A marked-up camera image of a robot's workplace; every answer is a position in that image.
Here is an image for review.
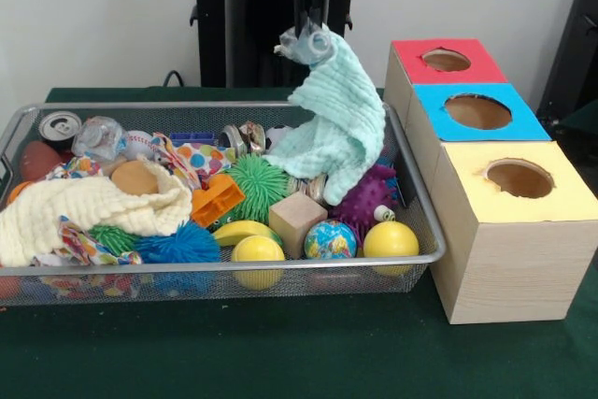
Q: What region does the purple spiky ball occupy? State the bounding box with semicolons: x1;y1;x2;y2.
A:
329;164;398;232

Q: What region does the blue stringy koosh ball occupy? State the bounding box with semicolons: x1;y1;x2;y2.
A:
135;221;221;264

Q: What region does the crushed clear plastic bottle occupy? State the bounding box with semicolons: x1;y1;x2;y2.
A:
274;20;335;66

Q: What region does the black chair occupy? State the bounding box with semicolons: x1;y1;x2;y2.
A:
536;0;598;129

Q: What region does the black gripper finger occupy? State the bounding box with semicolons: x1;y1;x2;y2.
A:
309;0;332;26
292;0;310;30

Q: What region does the globe print ball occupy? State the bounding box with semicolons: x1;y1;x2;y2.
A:
304;219;359;260

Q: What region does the dark green table cloth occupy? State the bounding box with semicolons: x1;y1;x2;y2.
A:
0;86;598;399

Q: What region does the yellow smooth ball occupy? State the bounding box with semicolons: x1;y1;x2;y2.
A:
363;221;420;278

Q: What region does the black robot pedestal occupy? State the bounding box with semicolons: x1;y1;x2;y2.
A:
179;0;377;90

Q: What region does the mint green cloth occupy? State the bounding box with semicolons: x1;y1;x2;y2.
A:
263;29;387;207

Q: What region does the green stringy koosh ball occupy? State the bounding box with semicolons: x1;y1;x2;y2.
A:
228;154;291;221

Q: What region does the cream yellow cloth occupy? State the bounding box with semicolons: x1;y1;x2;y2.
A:
0;155;193;268

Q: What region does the wooden cube block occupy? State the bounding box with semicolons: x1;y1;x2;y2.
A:
268;192;329;260

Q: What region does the shallow metal mesh bin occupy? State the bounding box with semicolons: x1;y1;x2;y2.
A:
0;99;448;309

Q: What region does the tan foam ball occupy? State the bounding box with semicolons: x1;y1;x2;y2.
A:
110;160;160;195

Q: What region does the wooden box with three holes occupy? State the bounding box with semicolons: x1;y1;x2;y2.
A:
382;37;598;325

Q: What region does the silver topped drink can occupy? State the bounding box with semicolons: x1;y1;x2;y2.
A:
37;110;83;153

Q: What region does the orange plastic block toy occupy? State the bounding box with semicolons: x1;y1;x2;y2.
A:
191;173;247;228

